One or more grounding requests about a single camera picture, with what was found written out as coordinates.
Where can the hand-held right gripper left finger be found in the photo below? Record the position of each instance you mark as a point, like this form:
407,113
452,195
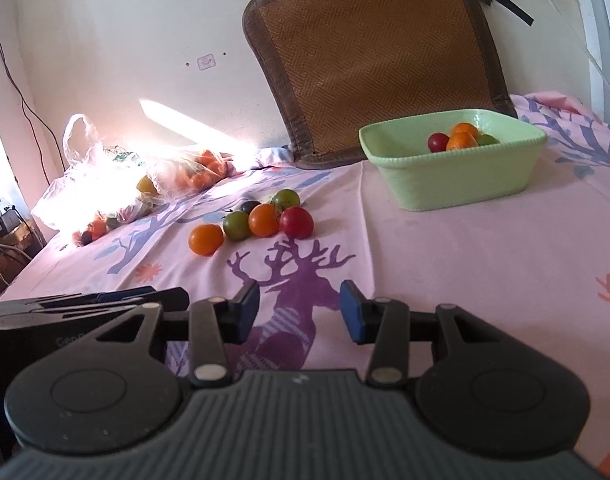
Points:
250,307

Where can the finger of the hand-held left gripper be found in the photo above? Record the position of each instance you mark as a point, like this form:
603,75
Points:
127,293
85,308

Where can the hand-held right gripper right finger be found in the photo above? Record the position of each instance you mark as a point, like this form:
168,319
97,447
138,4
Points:
351,316

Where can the orange tomato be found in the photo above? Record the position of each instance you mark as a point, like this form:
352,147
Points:
466,127
461,141
205,239
263,220

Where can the light green plastic basin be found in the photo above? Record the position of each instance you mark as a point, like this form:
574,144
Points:
435,185

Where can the brown cardboard box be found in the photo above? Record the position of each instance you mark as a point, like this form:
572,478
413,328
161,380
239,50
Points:
17,240

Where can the pink printed bed sheet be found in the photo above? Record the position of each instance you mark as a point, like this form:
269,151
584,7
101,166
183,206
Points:
435,260

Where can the dark purple tomato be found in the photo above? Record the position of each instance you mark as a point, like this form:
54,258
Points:
250,206

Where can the yellow tomato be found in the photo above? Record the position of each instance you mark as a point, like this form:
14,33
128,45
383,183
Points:
146,185

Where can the green reddish tomato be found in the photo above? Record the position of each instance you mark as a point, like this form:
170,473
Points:
285,199

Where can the black power adapter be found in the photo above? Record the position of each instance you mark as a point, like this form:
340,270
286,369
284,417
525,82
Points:
8,220

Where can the white plastic bag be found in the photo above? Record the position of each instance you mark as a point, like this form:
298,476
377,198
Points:
80,185

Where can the green printed packet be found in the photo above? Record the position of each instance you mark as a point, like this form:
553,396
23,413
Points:
127,158

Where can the pile of bagged orange tomatoes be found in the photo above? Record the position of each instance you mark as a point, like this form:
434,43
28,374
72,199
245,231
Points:
206,167

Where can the blue white cloth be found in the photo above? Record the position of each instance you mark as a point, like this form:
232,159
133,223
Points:
274,156

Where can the brown woven seat mat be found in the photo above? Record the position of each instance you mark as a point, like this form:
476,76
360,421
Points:
375,60

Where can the white wall socket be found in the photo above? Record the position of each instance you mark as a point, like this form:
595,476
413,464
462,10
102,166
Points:
205,62

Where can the white window frame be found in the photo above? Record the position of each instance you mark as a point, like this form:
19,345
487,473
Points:
602,35

